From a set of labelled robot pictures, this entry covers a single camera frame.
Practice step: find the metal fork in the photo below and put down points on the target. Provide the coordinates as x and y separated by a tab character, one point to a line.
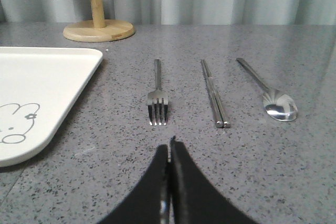
157	100

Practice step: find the cream rabbit serving tray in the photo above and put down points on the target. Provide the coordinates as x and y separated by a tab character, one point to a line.
39	85

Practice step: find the metal chopstick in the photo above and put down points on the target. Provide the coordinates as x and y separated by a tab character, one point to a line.
216	113
226	121

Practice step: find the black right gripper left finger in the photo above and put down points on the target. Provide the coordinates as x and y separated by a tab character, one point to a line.
148	202

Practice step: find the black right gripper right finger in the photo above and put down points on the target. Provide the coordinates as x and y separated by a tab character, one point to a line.
195	199

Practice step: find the metal spoon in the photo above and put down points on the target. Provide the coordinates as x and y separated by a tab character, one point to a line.
277	104

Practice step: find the wooden mug tree stand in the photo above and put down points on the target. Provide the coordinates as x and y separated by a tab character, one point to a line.
98	29

